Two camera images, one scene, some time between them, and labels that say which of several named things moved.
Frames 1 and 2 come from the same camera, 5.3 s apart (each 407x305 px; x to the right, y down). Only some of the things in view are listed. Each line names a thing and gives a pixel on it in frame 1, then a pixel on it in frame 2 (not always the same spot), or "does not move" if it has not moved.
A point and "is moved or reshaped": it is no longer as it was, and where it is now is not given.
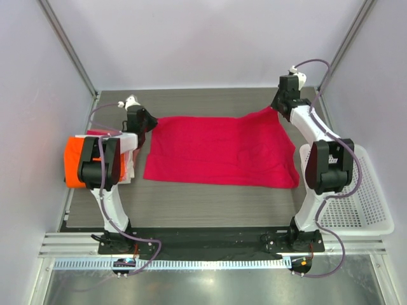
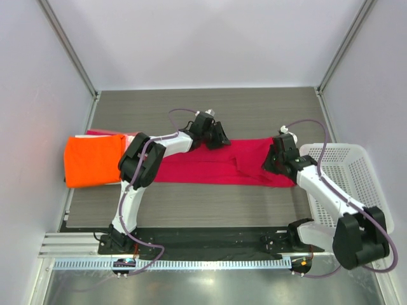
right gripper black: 275,104 -> 267,165
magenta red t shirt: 249,150 is moved or reshaped
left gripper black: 152,120 -> 220,139
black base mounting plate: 211,243 does not move
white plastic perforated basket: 362,208 does not move
